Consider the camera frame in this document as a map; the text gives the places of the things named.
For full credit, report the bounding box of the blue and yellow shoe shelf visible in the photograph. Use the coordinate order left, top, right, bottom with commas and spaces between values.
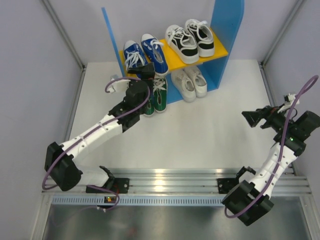
102, 0, 245, 106

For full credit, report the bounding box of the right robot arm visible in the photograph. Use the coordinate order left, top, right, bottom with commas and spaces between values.
222, 106, 320, 226

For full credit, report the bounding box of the blue sneaker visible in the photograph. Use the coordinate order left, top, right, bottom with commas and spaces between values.
123, 40, 148, 72
140, 33, 169, 76

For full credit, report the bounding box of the green sneaker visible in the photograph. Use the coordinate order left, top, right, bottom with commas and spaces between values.
151, 75, 168, 113
144, 83, 155, 117

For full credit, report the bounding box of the black white sneaker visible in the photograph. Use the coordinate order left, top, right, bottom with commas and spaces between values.
185, 19, 215, 58
165, 24, 199, 64

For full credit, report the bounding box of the aluminium mounting rail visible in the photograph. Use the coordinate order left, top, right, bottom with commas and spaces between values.
41, 161, 312, 197

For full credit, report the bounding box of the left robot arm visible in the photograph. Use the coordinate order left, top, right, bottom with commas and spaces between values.
44, 63, 155, 193

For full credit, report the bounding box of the black white sneaker right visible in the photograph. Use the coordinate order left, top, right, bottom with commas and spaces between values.
185, 19, 215, 58

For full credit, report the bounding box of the slotted cable duct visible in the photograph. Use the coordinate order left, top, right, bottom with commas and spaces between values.
51, 195, 223, 207

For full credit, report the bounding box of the black white sneaker left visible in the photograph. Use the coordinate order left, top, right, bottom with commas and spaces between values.
165, 24, 199, 64

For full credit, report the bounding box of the left aluminium frame post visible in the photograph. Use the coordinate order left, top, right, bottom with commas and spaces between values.
40, 0, 85, 71

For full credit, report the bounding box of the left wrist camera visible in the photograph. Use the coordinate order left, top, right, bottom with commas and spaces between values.
107, 79, 130, 94

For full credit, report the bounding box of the aluminium frame post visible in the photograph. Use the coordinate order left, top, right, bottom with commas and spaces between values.
40, 0, 85, 71
260, 0, 306, 69

